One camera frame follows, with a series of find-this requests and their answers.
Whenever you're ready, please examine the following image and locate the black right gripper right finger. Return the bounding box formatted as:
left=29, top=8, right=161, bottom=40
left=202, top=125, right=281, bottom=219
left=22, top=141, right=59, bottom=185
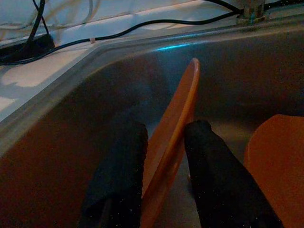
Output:
left=184, top=119, right=284, bottom=228

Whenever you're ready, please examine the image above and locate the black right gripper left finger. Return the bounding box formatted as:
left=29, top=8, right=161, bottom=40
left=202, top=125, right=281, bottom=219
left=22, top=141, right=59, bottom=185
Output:
left=79, top=118, right=150, bottom=228

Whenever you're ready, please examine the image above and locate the orange plastic bowl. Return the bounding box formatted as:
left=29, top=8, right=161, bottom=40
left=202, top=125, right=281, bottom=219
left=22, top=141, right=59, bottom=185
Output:
left=244, top=114, right=304, bottom=228

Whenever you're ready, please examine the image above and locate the orange plastic plate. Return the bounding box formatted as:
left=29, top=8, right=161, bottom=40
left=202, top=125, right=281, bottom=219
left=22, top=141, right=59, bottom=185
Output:
left=139, top=57, right=201, bottom=228

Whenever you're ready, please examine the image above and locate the stainless steel sink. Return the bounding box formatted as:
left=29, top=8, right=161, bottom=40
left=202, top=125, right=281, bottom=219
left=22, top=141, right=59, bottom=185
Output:
left=0, top=13, right=304, bottom=228

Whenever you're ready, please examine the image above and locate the black power adapter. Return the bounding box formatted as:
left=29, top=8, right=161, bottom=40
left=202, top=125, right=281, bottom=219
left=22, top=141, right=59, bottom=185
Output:
left=14, top=34, right=56, bottom=52

